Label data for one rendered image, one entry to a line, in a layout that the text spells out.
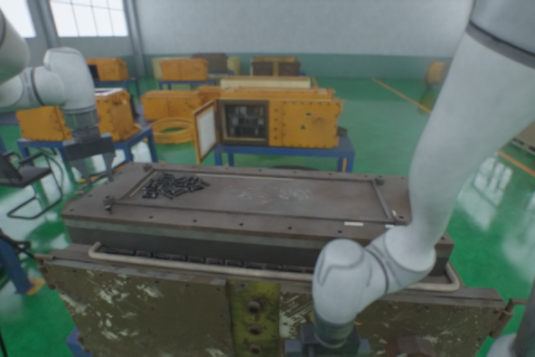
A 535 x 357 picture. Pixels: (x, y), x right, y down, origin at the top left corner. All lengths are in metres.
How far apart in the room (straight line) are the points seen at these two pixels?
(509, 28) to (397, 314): 0.83
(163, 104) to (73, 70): 6.49
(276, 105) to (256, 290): 2.73
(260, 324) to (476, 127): 0.92
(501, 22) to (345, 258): 0.40
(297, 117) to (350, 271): 2.98
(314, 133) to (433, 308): 2.76
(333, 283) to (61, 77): 0.81
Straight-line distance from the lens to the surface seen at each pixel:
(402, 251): 0.60
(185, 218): 0.96
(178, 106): 7.21
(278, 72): 9.21
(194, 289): 0.96
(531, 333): 0.53
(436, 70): 14.09
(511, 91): 0.28
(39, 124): 4.90
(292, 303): 0.92
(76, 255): 1.18
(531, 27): 0.26
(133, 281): 1.04
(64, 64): 0.90
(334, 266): 0.52
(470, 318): 1.06
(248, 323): 1.07
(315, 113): 3.40
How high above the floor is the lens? 1.89
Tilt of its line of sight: 27 degrees down
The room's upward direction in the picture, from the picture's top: straight up
